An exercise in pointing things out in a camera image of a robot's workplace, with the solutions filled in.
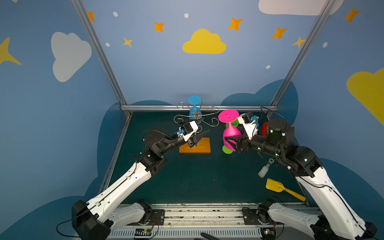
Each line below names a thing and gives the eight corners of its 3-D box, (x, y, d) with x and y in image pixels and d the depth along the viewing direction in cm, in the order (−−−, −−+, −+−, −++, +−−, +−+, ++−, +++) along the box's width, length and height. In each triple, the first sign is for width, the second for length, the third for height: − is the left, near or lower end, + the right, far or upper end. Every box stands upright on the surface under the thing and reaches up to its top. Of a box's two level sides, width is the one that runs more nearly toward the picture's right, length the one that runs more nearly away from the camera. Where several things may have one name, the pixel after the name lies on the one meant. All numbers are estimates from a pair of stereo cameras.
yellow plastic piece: (265, 187, 87) (267, 186, 84) (266, 179, 90) (268, 178, 87) (302, 201, 82) (305, 199, 80) (301, 192, 85) (304, 190, 83)
